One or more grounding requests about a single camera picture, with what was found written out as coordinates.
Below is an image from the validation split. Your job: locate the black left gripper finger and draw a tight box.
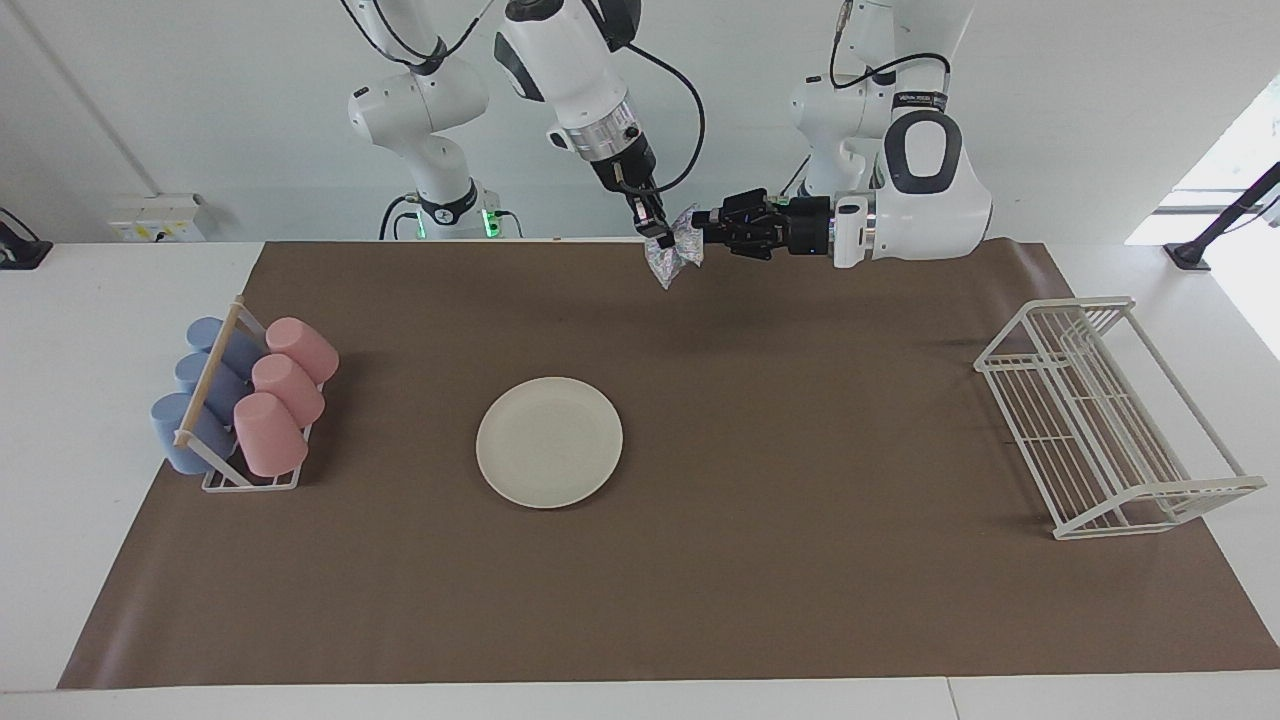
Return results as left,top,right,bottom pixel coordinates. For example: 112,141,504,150
692,224,773,262
705,188,771,227

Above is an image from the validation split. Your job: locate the silver foil ball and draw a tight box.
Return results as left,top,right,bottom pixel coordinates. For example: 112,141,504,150
643,205,706,291

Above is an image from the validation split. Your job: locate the cream round plate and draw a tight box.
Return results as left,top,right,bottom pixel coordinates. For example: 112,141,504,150
476,376,624,510

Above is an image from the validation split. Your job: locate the brown table mat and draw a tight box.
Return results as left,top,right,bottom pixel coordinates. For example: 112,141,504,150
57,240,1280,689

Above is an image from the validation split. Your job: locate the pink plastic cup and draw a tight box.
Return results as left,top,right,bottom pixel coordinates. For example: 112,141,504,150
265,317,340,384
233,392,309,478
251,354,326,426

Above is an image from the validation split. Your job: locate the blue plastic cup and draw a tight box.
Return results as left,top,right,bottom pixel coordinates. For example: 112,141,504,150
175,352,251,421
150,392,237,475
186,317,264,377

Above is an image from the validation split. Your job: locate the black clamp stand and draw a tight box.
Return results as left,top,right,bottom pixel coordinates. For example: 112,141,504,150
1165,163,1280,271

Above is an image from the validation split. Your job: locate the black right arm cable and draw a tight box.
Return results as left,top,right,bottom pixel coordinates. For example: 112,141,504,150
340,0,707,197

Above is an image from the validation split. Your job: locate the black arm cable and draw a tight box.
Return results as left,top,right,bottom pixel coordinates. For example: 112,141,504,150
830,0,953,111
340,0,707,197

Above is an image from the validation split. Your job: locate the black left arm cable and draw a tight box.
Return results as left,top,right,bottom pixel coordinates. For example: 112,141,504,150
830,0,953,111

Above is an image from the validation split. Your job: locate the black right base cable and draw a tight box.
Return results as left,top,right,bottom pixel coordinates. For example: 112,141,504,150
378,193,423,241

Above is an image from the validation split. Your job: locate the white wire dish rack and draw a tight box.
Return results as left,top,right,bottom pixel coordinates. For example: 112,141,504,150
974,296,1267,541

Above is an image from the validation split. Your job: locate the white cup rack wooden handle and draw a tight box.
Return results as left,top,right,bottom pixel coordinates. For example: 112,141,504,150
173,296,313,492

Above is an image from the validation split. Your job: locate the white wall outlet box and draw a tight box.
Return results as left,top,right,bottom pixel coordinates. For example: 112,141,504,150
108,195,206,243

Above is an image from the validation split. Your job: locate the black desk mount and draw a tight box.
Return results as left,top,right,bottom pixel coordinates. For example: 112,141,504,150
0,207,53,271

